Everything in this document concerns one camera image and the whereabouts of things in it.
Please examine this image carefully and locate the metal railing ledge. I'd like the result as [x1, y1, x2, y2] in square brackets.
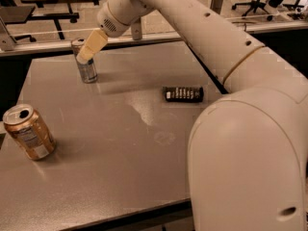
[1, 19, 308, 57]

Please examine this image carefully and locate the dark background desk left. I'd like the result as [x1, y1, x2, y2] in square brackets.
[0, 5, 38, 43]

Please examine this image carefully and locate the metal glass bracket right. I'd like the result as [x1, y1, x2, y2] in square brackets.
[210, 0, 223, 14]

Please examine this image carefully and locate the metal glass bracket left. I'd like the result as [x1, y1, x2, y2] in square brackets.
[0, 16, 16, 51]

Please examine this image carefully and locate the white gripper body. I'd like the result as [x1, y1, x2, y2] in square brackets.
[97, 0, 153, 38]

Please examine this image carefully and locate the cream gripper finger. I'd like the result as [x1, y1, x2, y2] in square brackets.
[76, 29, 108, 64]

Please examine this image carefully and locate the metal glass bracket middle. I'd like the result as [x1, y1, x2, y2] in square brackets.
[131, 18, 142, 40]

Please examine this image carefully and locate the orange soda can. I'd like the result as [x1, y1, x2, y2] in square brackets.
[3, 104, 56, 161]

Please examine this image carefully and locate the silver blue redbull can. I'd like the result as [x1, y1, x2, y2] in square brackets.
[70, 38, 99, 84]

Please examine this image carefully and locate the metal glass bracket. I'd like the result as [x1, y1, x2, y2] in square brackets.
[131, 18, 142, 40]
[210, 0, 223, 14]
[0, 16, 16, 51]

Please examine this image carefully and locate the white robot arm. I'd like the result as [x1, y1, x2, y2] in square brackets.
[77, 0, 308, 231]

